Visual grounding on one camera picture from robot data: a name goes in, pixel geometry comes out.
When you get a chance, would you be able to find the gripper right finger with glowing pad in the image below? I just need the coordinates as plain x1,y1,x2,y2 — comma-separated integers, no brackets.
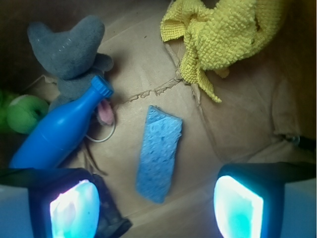
213,162,317,238

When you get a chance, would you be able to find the grey plush toy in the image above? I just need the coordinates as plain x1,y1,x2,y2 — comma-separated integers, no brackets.
27,15,114,110

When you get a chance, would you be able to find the yellow knitted cloth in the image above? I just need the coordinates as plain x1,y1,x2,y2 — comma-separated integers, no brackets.
160,0,289,103

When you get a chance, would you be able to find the green plush toy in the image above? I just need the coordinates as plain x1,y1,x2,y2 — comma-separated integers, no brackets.
0,89,49,134

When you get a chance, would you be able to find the blue plastic bottle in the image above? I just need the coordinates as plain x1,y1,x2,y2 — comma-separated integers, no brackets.
9,76,114,169

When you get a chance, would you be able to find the blue sponge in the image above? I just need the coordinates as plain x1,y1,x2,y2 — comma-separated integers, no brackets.
136,106,183,203

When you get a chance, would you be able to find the white string loop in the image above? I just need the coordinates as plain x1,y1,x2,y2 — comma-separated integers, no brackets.
85,109,117,143

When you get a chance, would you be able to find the brown paper bag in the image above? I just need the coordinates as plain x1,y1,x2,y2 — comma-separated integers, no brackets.
0,0,317,238

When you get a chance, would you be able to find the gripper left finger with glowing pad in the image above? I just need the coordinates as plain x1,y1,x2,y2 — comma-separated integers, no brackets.
0,169,100,238

